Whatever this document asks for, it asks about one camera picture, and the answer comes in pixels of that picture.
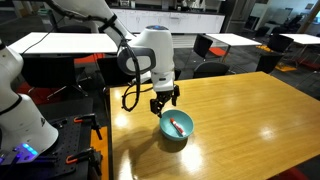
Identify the teal bowl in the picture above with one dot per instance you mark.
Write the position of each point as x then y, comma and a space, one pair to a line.
183, 116

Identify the orange chair seat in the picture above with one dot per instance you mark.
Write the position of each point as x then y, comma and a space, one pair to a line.
217, 51

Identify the dark tall cabinet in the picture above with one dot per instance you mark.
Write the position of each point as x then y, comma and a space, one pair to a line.
235, 15

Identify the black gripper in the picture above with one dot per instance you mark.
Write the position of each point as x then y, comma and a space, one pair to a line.
165, 95

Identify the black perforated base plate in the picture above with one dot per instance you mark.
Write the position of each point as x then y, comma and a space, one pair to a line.
66, 136

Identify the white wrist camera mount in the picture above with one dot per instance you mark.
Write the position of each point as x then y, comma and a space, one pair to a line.
163, 83

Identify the orange black clamp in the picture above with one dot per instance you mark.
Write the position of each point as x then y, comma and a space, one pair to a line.
85, 119
80, 156

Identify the white table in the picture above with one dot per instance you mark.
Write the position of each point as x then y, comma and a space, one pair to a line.
301, 38
230, 39
66, 43

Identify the white cabinet row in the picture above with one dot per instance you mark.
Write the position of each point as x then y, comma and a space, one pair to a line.
193, 21

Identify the whiteboard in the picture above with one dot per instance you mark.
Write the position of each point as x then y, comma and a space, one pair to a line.
258, 10

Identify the black office chair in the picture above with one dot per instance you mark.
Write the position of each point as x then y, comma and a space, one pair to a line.
108, 71
211, 70
177, 74
202, 45
279, 43
268, 62
262, 31

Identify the red dry erase marker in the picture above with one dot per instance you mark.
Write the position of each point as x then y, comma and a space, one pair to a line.
178, 127

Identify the large black chair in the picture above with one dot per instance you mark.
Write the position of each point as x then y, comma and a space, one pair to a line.
50, 71

